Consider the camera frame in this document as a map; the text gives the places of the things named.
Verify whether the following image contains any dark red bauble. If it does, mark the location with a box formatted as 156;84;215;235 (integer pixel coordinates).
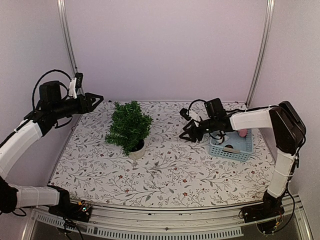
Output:
225;144;234;149

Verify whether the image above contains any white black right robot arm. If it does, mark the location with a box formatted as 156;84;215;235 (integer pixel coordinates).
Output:
179;98;307;218

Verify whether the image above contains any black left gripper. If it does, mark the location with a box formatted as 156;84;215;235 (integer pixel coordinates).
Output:
51;92;104;119

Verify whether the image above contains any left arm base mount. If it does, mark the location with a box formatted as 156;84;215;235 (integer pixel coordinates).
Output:
48;186;92;223

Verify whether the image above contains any light blue perforated basket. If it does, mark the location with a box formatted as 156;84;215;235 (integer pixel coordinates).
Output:
208;129;253;162

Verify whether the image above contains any pink pompom ornament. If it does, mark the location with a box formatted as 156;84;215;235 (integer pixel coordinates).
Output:
238;129;248;138

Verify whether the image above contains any aluminium front rail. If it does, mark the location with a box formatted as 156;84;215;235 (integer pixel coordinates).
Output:
22;195;315;240

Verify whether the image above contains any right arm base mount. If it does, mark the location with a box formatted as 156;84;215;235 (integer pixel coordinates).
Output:
239;192;285;223

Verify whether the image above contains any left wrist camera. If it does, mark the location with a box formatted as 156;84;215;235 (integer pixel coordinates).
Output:
68;72;84;99

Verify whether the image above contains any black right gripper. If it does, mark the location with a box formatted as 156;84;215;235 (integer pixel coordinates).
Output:
179;117;217;143

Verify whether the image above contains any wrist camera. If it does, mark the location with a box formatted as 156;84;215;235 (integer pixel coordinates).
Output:
68;72;84;99
179;108;202;122

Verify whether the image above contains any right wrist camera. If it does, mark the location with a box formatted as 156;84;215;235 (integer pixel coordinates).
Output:
179;108;202;122

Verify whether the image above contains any small green christmas tree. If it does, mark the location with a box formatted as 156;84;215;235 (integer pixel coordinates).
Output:
105;100;153;157

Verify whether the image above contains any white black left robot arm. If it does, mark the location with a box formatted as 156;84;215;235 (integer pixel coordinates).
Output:
0;79;104;217

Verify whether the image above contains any aluminium corner post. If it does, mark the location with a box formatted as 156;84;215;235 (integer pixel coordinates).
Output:
245;0;275;107
56;0;78;75

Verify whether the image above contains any aluminium corner post right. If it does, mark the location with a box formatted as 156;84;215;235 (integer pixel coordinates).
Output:
245;0;275;107

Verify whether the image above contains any aluminium corner post left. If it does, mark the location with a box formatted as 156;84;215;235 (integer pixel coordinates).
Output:
56;0;78;75

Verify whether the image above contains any white ribbed plant pot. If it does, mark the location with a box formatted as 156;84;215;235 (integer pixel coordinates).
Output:
128;139;146;160

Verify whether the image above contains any black left camera cable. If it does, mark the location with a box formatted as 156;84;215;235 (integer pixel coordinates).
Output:
31;69;75;111

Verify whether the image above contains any white cotton boll ornament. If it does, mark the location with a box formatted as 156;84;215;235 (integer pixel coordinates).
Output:
215;134;230;145

